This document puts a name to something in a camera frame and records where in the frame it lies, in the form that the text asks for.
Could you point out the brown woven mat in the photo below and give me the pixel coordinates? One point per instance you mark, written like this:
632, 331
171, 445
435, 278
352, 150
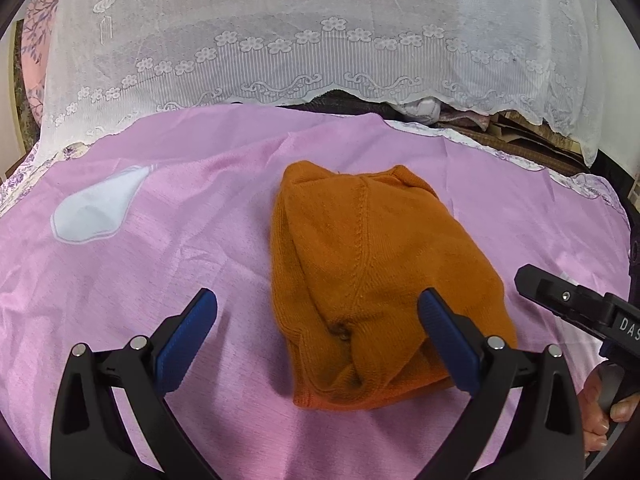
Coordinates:
525, 150

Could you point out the pink floral bedding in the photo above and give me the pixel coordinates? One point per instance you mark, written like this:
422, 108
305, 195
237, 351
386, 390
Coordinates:
37, 35

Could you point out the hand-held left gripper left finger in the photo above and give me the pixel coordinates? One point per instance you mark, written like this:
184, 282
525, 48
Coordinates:
185, 345

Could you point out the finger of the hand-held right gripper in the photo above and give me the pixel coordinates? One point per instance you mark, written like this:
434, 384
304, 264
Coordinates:
555, 295

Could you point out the orange knitted sweater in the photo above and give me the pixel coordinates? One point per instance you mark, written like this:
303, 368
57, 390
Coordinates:
360, 260

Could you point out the white cloth bundle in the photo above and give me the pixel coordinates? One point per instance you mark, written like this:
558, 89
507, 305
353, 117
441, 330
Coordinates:
422, 108

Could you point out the floral bed sheet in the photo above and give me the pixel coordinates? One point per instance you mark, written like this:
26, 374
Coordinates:
590, 185

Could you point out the person's right hand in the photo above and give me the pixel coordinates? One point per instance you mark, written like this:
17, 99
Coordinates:
594, 392

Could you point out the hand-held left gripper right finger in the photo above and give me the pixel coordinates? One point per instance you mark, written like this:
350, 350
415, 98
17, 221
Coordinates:
447, 345

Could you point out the dark cloth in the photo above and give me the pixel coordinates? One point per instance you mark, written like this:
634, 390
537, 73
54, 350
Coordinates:
345, 100

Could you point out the pink blanket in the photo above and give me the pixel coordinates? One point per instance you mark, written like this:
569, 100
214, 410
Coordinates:
150, 260

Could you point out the white lace cloth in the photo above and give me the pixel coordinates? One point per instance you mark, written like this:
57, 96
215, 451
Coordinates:
300, 10

